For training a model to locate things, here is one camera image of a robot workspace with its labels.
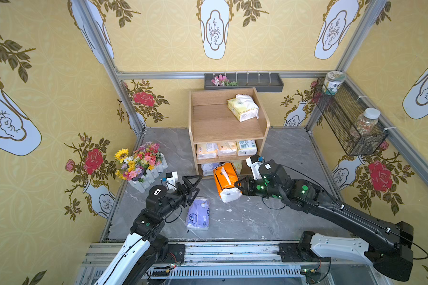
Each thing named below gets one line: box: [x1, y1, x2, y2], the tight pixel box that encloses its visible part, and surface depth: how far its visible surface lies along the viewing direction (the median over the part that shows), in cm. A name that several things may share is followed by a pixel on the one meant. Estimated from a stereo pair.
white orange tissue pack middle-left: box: [196, 143, 218, 160], surface depth 84 cm
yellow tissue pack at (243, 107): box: [227, 93, 260, 123], surface depth 80 cm
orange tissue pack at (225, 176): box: [213, 162, 243, 204], surface depth 71 cm
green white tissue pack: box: [237, 139, 258, 157], surface depth 85 cm
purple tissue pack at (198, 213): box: [186, 197, 211, 230], surface depth 81 cm
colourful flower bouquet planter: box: [114, 141, 169, 193], surface depth 87 cm
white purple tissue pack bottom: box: [200, 162, 222, 177], surface depth 94 cm
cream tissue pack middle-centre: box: [217, 141, 238, 157], surface depth 86 cm
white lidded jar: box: [322, 71, 347, 96], surface depth 87 cm
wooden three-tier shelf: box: [187, 87, 271, 180], surface depth 84 cm
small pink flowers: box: [211, 74, 239, 87], surface depth 89 cm
